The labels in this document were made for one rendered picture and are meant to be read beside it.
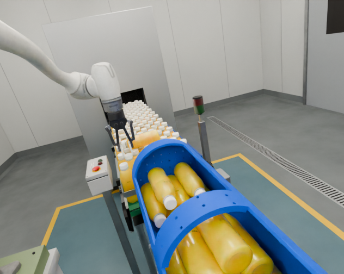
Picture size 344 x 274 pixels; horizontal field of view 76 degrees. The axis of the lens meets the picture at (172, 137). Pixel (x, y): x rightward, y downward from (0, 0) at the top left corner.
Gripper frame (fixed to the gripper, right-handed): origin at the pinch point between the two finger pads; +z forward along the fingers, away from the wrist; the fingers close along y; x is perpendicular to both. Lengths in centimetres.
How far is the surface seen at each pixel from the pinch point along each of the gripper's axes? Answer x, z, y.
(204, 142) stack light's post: 18, 18, 48
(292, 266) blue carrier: -76, 7, 26
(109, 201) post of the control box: 0.5, 25.5, -15.9
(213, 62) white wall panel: 389, 5, 247
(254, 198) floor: 57, 114, 107
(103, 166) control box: -1.3, 4.3, -12.9
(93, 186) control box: -7.6, 9.8, -19.1
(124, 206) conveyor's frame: -9.1, 24.6, -8.5
